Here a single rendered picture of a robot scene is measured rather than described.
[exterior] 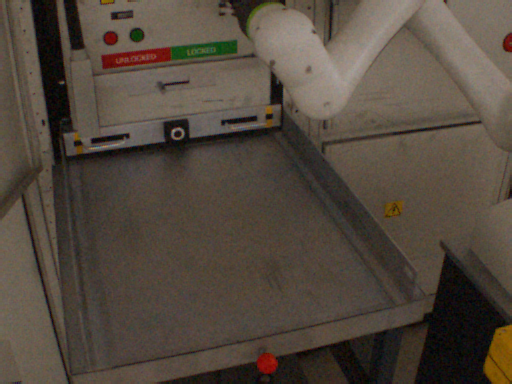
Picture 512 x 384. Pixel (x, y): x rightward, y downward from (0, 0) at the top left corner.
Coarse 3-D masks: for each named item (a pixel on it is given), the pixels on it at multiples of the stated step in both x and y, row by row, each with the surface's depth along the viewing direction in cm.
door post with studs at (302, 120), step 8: (288, 0) 145; (296, 0) 145; (304, 0) 146; (312, 0) 147; (296, 8) 146; (304, 8) 147; (312, 8) 148; (312, 16) 149; (288, 96) 159; (288, 104) 159; (288, 112) 161; (296, 112) 161; (296, 120) 163; (304, 120) 163; (304, 128) 165
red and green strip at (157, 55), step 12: (156, 48) 142; (168, 48) 143; (180, 48) 144; (192, 48) 145; (204, 48) 146; (216, 48) 147; (228, 48) 148; (108, 60) 140; (120, 60) 141; (132, 60) 142; (144, 60) 143; (156, 60) 144; (168, 60) 145
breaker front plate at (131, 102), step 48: (96, 0) 132; (144, 0) 136; (192, 0) 139; (96, 48) 138; (144, 48) 142; (240, 48) 149; (96, 96) 144; (144, 96) 148; (192, 96) 152; (240, 96) 155
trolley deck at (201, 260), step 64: (64, 192) 138; (128, 192) 138; (192, 192) 138; (256, 192) 138; (64, 256) 119; (128, 256) 119; (192, 256) 119; (256, 256) 119; (320, 256) 119; (64, 320) 103; (128, 320) 104; (192, 320) 105; (256, 320) 105; (320, 320) 105; (384, 320) 109
